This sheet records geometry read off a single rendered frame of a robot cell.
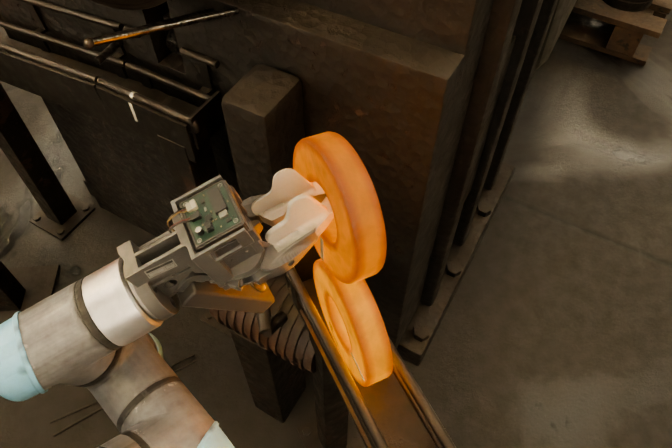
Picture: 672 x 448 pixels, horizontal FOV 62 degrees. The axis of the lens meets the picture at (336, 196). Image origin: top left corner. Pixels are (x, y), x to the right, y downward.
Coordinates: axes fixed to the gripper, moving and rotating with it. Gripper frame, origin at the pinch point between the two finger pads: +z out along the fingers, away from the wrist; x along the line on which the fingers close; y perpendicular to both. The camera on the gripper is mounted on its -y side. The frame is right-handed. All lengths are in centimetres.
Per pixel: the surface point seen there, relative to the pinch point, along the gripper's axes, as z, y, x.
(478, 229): 35, -92, 33
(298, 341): -14.1, -34.0, 3.9
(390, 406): -6.0, -22.9, -14.2
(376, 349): -4.0, -11.7, -11.4
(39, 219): -72, -69, 93
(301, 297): -9.2, -18.0, 1.6
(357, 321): -4.3, -9.1, -8.8
